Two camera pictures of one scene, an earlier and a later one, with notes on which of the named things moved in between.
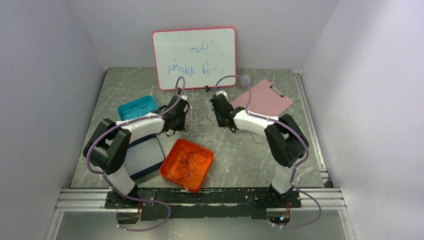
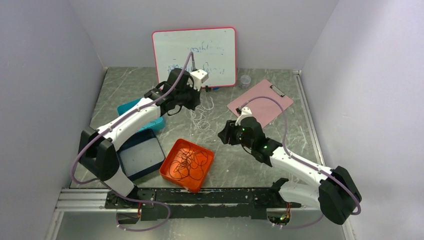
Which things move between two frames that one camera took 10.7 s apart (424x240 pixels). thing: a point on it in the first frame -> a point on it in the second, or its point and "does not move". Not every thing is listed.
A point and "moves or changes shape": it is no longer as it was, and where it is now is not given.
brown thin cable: x=179 y=169 does not move
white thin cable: x=196 y=120 moves or changes shape
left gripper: x=181 y=127 -> x=196 y=101
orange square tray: x=187 y=165 does not move
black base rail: x=161 y=203 does not move
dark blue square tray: x=143 y=154 does not move
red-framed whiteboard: x=200 y=56 does not move
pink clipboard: x=266 y=98 does not move
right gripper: x=220 y=123 -> x=229 y=131
